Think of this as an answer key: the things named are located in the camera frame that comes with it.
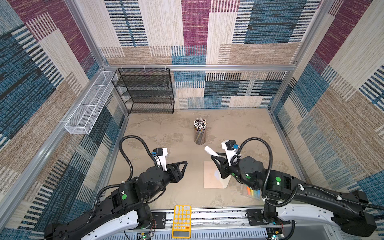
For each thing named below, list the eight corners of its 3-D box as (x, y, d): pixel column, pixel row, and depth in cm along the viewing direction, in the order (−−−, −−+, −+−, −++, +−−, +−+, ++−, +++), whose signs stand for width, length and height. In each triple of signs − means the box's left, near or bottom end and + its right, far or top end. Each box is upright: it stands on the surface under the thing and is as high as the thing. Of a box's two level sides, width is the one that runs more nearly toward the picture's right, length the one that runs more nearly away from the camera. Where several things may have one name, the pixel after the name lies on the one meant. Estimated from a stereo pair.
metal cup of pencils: (193, 144, 102) (193, 127, 88) (193, 135, 107) (193, 117, 93) (205, 144, 102) (207, 127, 88) (204, 135, 107) (206, 117, 93)
